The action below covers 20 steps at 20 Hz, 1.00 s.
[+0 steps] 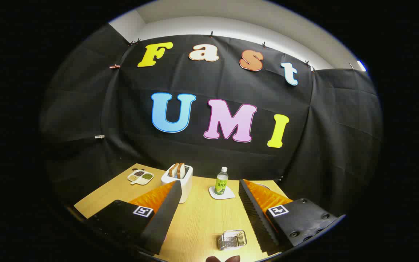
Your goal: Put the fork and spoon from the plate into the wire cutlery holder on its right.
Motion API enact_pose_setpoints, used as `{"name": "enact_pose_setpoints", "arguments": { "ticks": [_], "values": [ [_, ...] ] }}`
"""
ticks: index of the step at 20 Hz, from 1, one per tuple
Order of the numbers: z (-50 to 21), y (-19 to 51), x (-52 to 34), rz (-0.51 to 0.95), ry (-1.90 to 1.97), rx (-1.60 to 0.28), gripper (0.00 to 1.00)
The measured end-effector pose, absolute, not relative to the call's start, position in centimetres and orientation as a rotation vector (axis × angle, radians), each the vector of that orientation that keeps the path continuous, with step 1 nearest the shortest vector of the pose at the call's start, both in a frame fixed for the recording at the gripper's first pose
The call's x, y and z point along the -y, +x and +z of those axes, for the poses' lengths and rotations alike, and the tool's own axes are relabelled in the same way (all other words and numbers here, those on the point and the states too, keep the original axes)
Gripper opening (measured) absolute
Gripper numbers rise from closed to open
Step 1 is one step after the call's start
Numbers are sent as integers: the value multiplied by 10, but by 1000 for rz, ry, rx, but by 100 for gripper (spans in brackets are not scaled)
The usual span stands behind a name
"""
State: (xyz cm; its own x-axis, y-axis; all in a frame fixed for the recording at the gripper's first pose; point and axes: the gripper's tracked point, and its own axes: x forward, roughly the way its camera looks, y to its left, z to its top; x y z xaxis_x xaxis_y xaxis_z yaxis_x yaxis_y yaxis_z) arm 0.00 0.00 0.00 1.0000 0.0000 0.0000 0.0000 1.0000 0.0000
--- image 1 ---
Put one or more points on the bread slice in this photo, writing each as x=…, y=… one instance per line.
x=181, y=170
x=173, y=170

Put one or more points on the divided white snack tray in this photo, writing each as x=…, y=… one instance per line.
x=140, y=177

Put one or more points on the white toaster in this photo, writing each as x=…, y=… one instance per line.
x=186, y=189

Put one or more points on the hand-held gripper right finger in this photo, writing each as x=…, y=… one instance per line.
x=256, y=218

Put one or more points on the green label drink bottle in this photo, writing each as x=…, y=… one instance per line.
x=221, y=183

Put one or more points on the pink cloth clip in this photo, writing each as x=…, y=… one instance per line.
x=115, y=66

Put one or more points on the white square coaster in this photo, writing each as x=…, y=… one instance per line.
x=229, y=194

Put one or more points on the black backdrop cloth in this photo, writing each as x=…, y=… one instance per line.
x=213, y=80

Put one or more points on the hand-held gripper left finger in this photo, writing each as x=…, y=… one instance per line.
x=162, y=222

